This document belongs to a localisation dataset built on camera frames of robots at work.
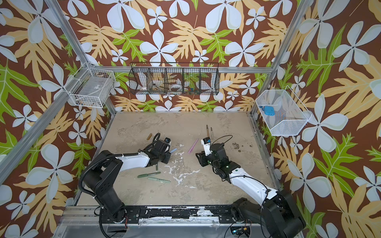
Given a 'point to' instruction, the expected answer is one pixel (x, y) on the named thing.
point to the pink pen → (192, 147)
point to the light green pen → (159, 180)
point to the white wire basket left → (91, 87)
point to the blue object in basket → (268, 110)
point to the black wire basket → (174, 78)
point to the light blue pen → (173, 150)
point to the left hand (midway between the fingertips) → (166, 152)
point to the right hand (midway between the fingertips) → (197, 153)
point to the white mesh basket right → (283, 111)
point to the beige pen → (212, 133)
